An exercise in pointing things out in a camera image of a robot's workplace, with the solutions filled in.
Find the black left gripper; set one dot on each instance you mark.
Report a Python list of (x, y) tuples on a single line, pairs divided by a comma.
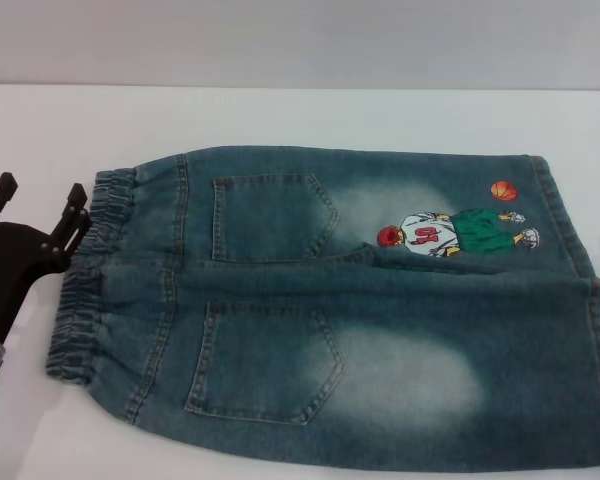
[(15, 255)]

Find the blue denim shorts with cartoon print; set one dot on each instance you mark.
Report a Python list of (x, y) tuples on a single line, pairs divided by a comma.
[(330, 325)]

